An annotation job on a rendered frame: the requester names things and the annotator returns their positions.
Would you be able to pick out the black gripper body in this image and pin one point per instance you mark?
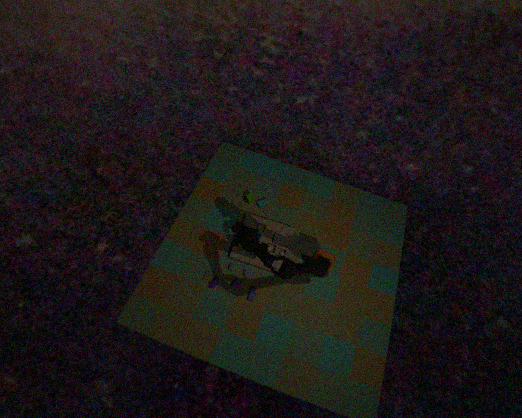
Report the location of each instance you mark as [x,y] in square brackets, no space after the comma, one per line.
[235,242]

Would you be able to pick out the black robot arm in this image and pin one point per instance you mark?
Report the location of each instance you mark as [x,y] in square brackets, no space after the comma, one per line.
[249,238]

